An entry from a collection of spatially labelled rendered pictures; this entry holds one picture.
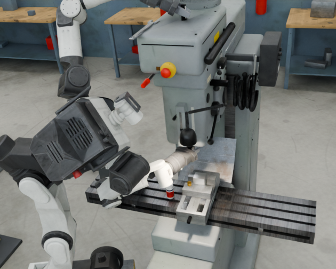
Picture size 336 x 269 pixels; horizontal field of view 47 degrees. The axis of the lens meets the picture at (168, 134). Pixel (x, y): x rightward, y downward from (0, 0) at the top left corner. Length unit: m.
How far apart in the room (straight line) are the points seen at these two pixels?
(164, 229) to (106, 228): 1.36
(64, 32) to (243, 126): 1.14
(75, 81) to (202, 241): 1.01
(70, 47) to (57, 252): 0.92
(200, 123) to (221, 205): 0.53
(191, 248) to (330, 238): 1.54
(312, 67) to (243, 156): 3.35
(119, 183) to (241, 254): 1.52
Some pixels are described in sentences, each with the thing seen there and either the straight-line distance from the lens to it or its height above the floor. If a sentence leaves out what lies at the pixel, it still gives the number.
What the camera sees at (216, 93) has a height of 1.51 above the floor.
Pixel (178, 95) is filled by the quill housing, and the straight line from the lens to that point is 1.72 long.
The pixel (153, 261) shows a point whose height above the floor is 0.73.
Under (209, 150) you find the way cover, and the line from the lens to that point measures 2.34.
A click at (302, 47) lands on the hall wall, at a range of 6.09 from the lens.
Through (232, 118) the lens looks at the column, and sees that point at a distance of 2.24.
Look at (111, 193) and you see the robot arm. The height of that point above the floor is 1.29.
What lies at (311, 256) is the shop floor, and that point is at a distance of 3.17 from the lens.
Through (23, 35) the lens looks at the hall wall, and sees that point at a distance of 7.86.
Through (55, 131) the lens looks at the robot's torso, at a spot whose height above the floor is 1.64.
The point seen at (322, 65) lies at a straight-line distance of 5.53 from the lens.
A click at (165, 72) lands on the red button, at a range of 1.49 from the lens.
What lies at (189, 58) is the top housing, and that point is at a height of 1.81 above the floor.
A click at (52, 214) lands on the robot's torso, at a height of 1.18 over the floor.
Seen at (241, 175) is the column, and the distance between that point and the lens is 2.46.
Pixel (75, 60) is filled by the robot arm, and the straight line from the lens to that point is 1.60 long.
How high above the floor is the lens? 2.33
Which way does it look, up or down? 32 degrees down
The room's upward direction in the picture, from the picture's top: 5 degrees counter-clockwise
